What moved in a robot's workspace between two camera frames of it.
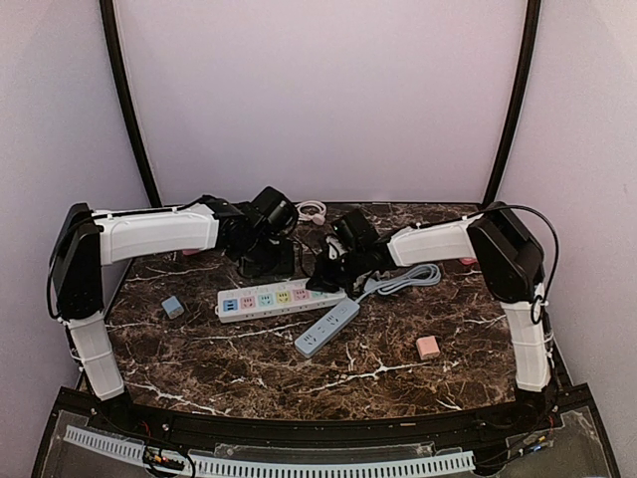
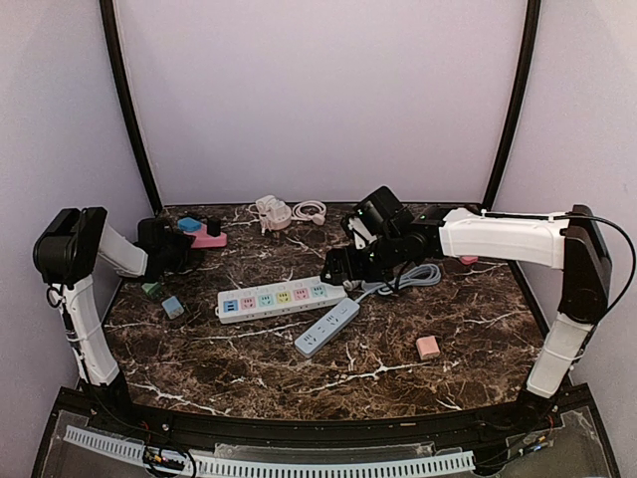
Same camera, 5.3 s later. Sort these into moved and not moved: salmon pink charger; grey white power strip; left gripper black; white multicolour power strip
Moved: left gripper black
Not moved: salmon pink charger; white multicolour power strip; grey white power strip
